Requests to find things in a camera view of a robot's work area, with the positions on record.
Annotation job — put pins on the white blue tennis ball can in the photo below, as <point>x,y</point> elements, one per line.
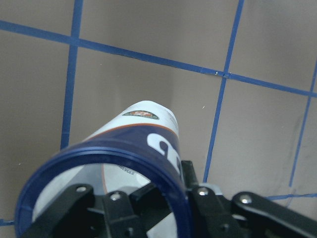
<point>137,147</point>

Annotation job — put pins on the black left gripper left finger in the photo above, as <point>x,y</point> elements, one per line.
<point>149,205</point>

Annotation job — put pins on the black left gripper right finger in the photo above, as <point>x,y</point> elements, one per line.
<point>189,175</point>

